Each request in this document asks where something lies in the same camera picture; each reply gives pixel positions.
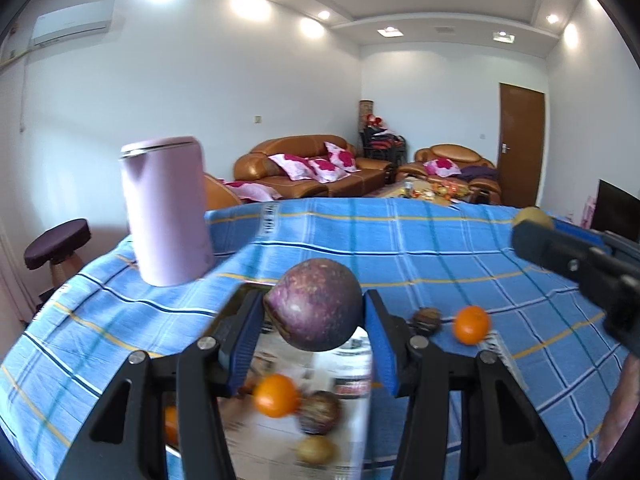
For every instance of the brown wooden door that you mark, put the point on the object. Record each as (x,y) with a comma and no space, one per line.
(520,150)

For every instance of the pink floral cloth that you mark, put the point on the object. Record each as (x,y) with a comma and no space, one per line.
(255,190)

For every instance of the purple cushion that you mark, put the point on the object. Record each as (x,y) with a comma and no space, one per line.
(480,172)

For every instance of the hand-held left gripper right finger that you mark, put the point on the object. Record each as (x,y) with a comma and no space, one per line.
(382,345)

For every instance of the black rack with red items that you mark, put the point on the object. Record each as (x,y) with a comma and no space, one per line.
(382,145)

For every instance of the purple passion fruit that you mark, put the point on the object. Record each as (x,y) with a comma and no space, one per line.
(321,412)
(315,305)

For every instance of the brown leather sofa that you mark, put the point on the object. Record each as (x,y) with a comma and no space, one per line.
(290,145)

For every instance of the pink electric kettle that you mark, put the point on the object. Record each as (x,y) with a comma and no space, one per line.
(165,210)

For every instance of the white wall air conditioner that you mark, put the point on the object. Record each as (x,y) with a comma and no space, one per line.
(70,22)

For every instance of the blue plaid tablecloth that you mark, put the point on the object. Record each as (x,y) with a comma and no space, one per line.
(450,260)

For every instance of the pink floral pillow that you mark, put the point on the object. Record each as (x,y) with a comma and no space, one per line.
(292,166)
(325,170)
(341,155)
(442,166)

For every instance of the square ceiling light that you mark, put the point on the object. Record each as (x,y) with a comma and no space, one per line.
(390,31)
(503,36)

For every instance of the pink tall plastic item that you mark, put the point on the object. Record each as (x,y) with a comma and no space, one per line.
(590,212)

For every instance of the dark brown wrinkled passion fruit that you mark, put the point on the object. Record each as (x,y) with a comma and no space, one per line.
(426,321)

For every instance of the small yellow-brown fruit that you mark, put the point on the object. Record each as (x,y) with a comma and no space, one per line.
(315,450)
(534,216)

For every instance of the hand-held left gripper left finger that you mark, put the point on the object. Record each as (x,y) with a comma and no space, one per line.
(245,345)

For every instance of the brown leather armchair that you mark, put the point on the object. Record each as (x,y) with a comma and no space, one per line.
(452,151)
(220,195)

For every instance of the metal tin tray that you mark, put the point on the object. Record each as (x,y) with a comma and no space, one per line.
(340,425)

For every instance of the dark round stool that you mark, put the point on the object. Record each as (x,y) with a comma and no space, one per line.
(57,242)

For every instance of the black television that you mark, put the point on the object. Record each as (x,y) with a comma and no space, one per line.
(620,205)

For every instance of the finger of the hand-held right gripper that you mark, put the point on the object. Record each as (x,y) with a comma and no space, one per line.
(580,232)
(550,247)

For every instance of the cluttered coffee table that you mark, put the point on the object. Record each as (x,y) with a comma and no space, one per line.
(425,191)

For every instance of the person's right forearm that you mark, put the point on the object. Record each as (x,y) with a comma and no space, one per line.
(615,400)

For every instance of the tall patterned vase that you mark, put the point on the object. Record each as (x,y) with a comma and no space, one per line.
(366,110)

